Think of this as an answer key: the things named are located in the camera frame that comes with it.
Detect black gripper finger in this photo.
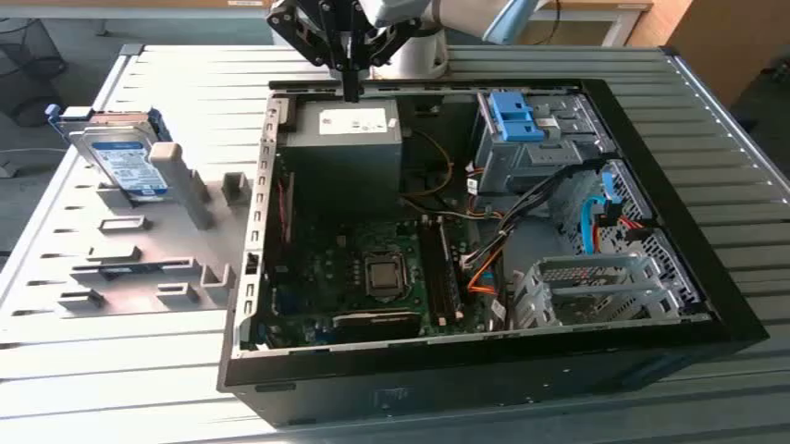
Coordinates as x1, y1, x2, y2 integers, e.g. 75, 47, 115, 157
350, 0, 425, 103
265, 0, 354, 102

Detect hard disk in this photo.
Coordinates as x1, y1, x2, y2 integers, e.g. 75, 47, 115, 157
43, 104, 174, 203

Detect blue data wire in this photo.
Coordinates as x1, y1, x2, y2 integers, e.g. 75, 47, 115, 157
580, 170, 622, 255

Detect orange power wire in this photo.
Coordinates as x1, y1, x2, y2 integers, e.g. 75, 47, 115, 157
617, 215, 666, 241

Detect grey metal disk bay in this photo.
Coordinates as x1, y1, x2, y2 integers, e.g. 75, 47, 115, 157
509, 252, 684, 329

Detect grey power supply unit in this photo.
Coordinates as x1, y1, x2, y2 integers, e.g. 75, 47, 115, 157
277, 97, 406, 223

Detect blue plastic drive latch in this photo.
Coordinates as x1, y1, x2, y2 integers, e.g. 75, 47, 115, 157
486, 92, 549, 142

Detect grey metal drive cage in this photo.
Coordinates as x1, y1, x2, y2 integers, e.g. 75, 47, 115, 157
474, 90, 618, 195

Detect white framed table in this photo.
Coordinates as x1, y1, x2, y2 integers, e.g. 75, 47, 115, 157
0, 0, 656, 47

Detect black CPU socket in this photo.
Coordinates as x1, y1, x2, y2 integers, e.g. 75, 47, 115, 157
361, 252, 410, 301

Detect black mesh wastebasket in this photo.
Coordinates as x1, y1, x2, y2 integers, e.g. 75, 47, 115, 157
0, 20, 67, 129

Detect green motherboard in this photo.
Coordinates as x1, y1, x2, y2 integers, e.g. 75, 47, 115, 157
265, 215, 495, 348

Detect grey parts rack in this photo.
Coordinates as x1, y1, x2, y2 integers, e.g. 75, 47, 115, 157
52, 142, 255, 320

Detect black RAM stick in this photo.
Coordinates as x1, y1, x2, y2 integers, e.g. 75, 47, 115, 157
418, 216, 453, 326

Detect silver CPU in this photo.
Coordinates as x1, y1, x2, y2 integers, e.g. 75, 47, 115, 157
369, 262, 403, 290

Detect wooden cabinet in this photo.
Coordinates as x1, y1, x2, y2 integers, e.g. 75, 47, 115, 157
629, 0, 790, 107

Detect green RAM stick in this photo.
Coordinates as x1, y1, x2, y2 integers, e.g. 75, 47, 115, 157
98, 263, 187, 278

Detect black graphics card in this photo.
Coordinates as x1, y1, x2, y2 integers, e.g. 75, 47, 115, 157
331, 308, 425, 343

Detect black PC case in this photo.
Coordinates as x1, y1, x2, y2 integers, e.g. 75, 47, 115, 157
215, 78, 770, 429

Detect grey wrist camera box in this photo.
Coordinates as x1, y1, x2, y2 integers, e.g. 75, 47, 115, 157
361, 0, 435, 28

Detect yellow wire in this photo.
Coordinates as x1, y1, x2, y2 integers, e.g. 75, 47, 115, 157
401, 129, 455, 200

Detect grey wire bundle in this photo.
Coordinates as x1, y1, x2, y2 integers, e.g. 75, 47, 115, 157
401, 196, 505, 223

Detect black cable bundle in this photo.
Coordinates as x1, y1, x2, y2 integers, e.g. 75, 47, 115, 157
493, 159, 613, 241

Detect orange flat wire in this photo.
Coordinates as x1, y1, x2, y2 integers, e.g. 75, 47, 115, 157
466, 258, 500, 297

